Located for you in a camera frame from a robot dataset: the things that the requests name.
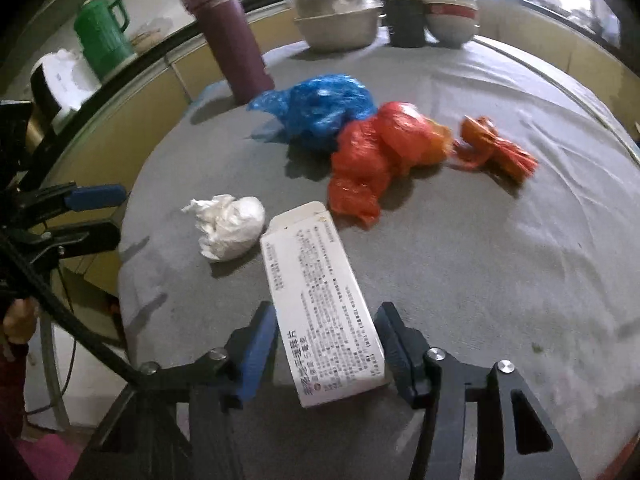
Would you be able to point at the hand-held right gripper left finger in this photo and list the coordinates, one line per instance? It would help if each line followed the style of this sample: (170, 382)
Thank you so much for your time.
(260, 345)

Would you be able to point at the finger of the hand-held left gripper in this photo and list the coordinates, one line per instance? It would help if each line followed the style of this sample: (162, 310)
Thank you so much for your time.
(95, 197)
(80, 240)

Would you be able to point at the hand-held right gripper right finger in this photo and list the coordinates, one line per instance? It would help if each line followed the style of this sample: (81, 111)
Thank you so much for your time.
(395, 345)

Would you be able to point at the white printed carton box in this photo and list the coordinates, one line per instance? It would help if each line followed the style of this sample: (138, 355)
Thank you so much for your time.
(320, 300)

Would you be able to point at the white tissue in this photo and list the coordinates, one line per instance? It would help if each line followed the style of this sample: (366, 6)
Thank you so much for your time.
(235, 230)

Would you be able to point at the red plastic bag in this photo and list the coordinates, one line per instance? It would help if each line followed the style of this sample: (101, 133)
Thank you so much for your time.
(360, 160)

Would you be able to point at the orange plastic bag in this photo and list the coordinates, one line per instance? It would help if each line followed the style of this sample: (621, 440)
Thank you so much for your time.
(500, 152)

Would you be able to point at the blue plastic bag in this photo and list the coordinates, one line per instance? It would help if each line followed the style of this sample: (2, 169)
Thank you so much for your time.
(320, 105)

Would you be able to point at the person's left forearm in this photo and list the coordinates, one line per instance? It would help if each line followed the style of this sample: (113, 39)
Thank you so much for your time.
(10, 395)

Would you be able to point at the person's left hand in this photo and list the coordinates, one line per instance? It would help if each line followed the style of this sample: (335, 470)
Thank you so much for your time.
(17, 320)

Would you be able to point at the white electric kettle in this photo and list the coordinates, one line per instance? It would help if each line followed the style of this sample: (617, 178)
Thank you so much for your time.
(67, 80)

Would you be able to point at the green thermos jug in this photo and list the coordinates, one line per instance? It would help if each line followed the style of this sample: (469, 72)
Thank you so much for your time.
(102, 35)

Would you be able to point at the purple thermos bottle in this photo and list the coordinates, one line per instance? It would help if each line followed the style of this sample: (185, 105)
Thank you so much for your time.
(235, 45)

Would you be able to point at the steel basin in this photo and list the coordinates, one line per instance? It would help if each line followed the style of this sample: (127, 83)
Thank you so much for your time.
(340, 32)

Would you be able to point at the white bowl red band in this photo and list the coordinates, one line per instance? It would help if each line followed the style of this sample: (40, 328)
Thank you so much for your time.
(450, 27)

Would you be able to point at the black cup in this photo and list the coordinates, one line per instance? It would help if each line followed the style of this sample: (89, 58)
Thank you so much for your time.
(405, 22)

